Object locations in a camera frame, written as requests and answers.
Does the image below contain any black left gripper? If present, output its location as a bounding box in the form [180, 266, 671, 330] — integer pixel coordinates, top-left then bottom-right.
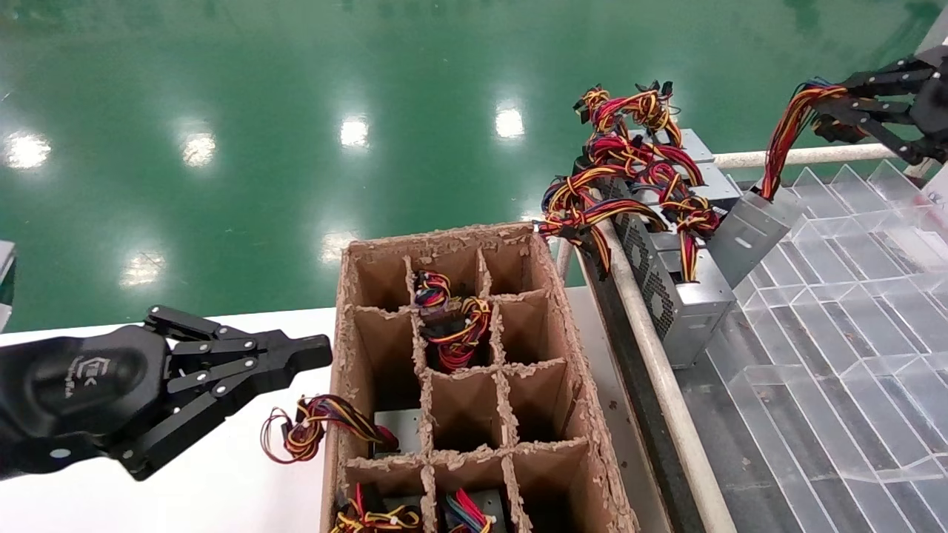
[0, 306, 333, 480]

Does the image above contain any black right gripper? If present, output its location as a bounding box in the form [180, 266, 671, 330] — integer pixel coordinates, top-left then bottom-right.
[812, 46, 948, 165]

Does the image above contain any grey power supply with cables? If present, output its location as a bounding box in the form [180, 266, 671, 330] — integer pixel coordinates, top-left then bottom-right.
[331, 483, 424, 533]
[443, 487, 495, 533]
[641, 161, 723, 284]
[261, 395, 424, 466]
[585, 135, 741, 219]
[574, 81, 715, 165]
[413, 270, 494, 372]
[707, 83, 849, 288]

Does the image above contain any white rack tube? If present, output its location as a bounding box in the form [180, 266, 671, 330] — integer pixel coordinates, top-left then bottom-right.
[596, 222, 738, 533]
[712, 143, 915, 170]

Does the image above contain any white label sheet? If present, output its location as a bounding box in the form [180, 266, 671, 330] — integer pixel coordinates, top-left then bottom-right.
[922, 167, 948, 223]

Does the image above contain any grey metal panel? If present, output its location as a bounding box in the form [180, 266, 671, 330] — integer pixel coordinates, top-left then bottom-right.
[0, 238, 17, 332]

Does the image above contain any clear plastic divider tray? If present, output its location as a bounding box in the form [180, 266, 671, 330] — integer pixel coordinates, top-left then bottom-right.
[678, 159, 948, 533]

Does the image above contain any brown cardboard divider box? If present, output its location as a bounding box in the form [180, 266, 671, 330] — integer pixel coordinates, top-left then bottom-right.
[320, 222, 641, 533]

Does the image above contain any mesh-sided power supply with cables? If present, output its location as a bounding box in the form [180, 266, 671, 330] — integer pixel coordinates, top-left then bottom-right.
[541, 167, 735, 369]

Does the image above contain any black side rail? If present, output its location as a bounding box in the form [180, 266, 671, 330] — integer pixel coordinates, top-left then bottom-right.
[574, 244, 708, 533]

